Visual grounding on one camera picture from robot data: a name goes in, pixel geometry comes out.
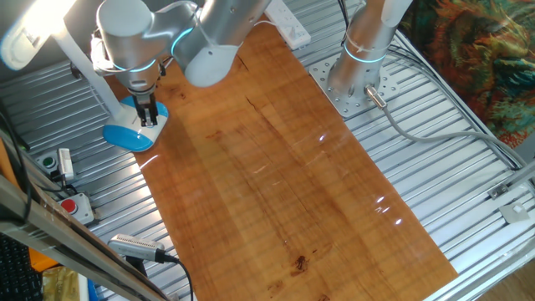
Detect blue cardboard box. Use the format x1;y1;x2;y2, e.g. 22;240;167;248
85;278;100;301

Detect white square plate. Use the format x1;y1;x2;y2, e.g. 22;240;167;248
499;202;530;225

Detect silver ribbed camera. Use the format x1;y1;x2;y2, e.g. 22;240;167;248
107;233;168;264

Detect metal frame bar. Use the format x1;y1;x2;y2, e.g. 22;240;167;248
0;173;168;301

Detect grey box with red button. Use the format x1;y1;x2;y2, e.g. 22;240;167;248
58;192;95;226

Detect white power strip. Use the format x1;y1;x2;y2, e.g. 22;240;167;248
265;0;313;50

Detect small metal corner bracket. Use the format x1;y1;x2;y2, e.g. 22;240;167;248
487;183;509;200

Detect small white device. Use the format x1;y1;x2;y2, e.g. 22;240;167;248
56;147;75;181

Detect colourful painted cloth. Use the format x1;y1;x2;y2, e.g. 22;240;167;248
399;0;535;150

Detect blue and white desk lamp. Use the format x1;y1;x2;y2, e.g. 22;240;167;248
0;0;171;153

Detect black camera cable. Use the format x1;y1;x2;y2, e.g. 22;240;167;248
161;253;196;301

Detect black keyboard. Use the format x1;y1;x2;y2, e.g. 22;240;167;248
0;233;43;301

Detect grey cable with metal connector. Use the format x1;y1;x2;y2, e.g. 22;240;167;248
364;84;530;168

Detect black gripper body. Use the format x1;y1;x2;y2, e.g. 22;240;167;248
127;83;160;109

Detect grey box with green button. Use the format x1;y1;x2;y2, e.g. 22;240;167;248
36;152;64;177

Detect orange object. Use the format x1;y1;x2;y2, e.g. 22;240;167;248
28;248;59;273

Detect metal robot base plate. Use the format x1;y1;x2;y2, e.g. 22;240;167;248
308;52;400;119

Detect yellow plastic bag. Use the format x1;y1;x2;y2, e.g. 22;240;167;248
41;266;81;301

